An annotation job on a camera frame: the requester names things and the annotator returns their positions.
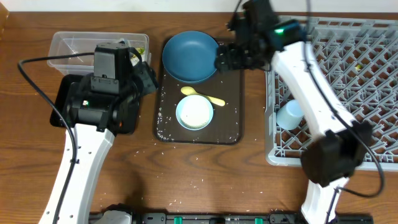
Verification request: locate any dark blue plate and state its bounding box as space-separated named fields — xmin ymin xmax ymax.
xmin=162 ymin=30 xmax=218 ymax=83

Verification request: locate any light blue rice bowl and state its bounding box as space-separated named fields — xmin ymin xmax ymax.
xmin=175 ymin=95 xmax=214 ymax=131

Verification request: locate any light blue plastic cup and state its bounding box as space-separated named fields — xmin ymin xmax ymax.
xmin=276 ymin=100 xmax=304 ymax=130

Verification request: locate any white tissue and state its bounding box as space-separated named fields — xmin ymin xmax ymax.
xmin=116 ymin=38 xmax=131 ymax=47

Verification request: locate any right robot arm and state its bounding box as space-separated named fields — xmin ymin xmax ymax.
xmin=215 ymin=1 xmax=372 ymax=223

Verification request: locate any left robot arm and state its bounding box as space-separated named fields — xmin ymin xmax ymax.
xmin=40 ymin=43 xmax=158 ymax=223

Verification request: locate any grey dishwasher rack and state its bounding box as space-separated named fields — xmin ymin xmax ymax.
xmin=264 ymin=17 xmax=397 ymax=172

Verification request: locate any yellow plastic spoon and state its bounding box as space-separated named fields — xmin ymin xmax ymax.
xmin=180 ymin=86 xmax=226 ymax=106

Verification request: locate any clear plastic bin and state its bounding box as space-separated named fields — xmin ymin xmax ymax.
xmin=47 ymin=31 xmax=151 ymax=75

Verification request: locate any black plastic tray bin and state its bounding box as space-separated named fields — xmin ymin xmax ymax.
xmin=49 ymin=73 xmax=142 ymax=136

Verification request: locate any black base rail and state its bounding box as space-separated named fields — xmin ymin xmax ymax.
xmin=88 ymin=211 xmax=374 ymax=224

